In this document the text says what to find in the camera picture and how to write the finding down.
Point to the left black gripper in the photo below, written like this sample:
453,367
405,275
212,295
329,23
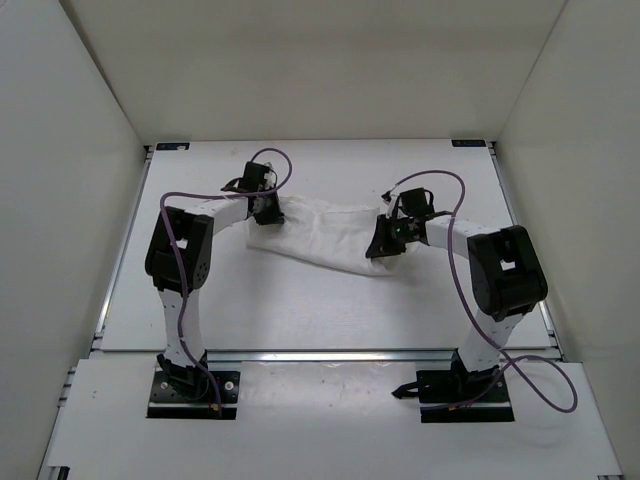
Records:
275,217

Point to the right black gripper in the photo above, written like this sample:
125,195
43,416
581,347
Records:
382,246

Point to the white skirt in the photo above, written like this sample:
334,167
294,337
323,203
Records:
334,236

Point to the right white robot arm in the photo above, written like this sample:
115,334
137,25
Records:
506,277

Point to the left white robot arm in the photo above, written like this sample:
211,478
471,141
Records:
179,256

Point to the right blue corner label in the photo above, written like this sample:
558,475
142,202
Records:
468,143

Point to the blue corner label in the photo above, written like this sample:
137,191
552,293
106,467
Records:
172,146
468,143

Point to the left blue corner label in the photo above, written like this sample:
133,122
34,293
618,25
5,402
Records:
172,146

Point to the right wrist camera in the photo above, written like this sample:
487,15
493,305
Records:
439,214

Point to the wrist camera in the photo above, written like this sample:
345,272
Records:
439,214
233,186

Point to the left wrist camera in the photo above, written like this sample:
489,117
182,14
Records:
233,186

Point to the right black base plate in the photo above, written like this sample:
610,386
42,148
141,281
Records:
443,399

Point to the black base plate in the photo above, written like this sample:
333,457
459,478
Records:
165,402
443,399

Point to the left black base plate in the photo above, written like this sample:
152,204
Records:
165,402

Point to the aluminium front rail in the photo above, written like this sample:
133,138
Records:
330,356

